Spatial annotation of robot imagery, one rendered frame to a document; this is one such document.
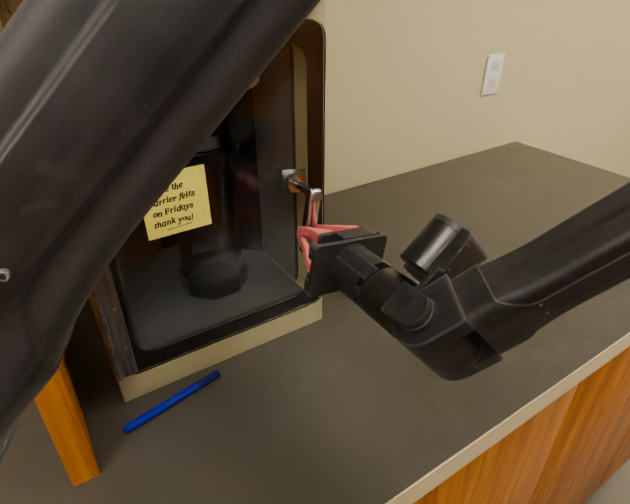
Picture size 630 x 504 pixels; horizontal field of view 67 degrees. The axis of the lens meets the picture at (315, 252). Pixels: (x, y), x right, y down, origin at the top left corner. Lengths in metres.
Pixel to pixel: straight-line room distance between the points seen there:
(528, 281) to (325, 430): 0.34
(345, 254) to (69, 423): 0.34
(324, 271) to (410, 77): 0.88
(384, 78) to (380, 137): 0.15
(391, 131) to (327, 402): 0.85
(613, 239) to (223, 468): 0.47
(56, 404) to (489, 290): 0.43
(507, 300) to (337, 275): 0.20
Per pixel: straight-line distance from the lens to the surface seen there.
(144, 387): 0.71
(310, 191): 0.58
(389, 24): 1.25
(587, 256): 0.40
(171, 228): 0.57
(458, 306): 0.41
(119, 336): 0.63
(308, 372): 0.71
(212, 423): 0.66
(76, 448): 0.61
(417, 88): 1.36
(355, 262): 0.51
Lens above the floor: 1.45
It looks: 32 degrees down
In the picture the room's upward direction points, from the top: straight up
